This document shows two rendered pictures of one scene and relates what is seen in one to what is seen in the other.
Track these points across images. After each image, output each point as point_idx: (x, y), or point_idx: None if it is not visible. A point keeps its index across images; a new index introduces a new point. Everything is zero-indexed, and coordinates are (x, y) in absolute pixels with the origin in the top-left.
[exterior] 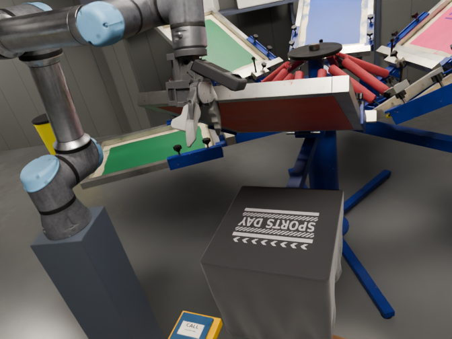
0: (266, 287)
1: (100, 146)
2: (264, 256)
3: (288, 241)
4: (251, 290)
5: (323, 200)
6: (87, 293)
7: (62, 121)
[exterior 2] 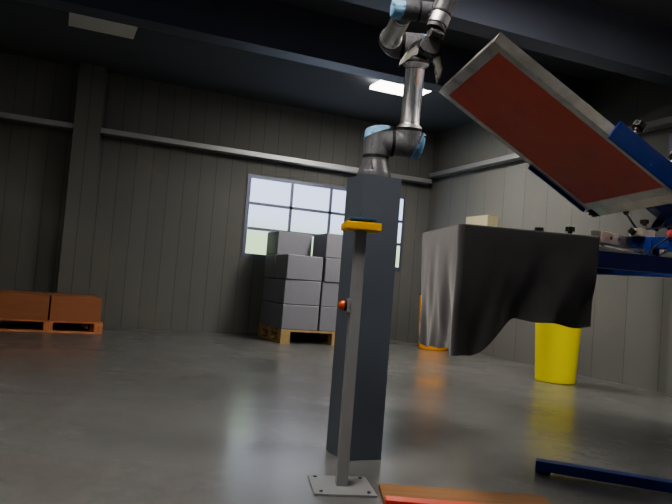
0: (439, 248)
1: (424, 139)
2: None
3: None
4: (434, 258)
5: None
6: None
7: (405, 105)
